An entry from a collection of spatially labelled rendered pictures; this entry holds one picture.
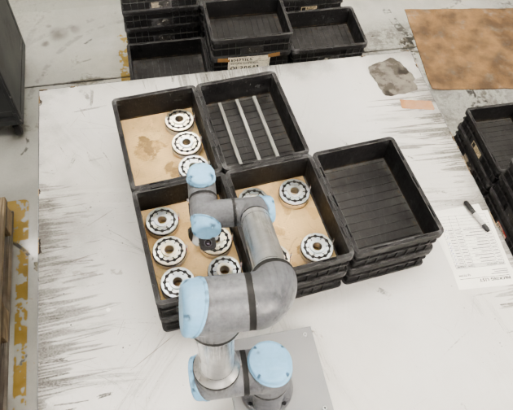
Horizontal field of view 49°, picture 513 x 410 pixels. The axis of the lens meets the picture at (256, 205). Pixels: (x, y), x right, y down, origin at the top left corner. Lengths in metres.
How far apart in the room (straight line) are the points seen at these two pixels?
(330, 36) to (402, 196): 1.41
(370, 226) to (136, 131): 0.89
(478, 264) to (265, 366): 0.93
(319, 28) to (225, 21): 0.53
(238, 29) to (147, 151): 1.16
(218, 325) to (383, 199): 1.01
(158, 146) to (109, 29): 1.86
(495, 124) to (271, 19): 1.27
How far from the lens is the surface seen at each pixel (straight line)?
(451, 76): 3.72
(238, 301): 1.08
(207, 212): 1.43
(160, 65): 3.12
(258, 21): 3.03
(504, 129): 3.15
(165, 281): 1.71
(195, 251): 1.78
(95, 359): 1.82
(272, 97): 2.17
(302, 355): 1.74
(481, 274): 2.08
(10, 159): 3.21
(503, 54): 4.01
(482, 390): 1.92
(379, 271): 1.93
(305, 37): 3.14
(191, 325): 1.09
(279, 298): 1.10
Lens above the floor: 2.40
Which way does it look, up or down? 57 degrees down
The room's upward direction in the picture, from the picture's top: 5 degrees clockwise
